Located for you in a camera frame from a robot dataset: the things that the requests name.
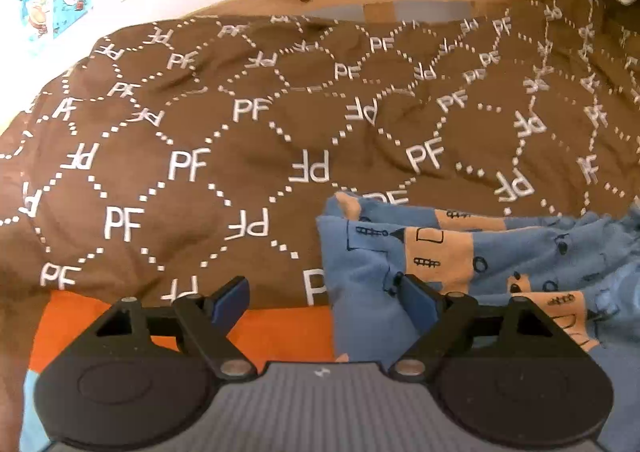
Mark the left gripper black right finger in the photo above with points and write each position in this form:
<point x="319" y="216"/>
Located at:
<point x="455" y="326"/>

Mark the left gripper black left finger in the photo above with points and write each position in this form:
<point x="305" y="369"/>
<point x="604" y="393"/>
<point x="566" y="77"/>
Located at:
<point x="193" y="326"/>

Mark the blue car print pants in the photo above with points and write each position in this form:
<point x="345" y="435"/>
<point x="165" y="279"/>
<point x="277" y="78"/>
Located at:
<point x="583" y="272"/>

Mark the brown PF pattern duvet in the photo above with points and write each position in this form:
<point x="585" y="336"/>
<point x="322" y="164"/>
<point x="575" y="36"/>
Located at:
<point x="178" y="153"/>

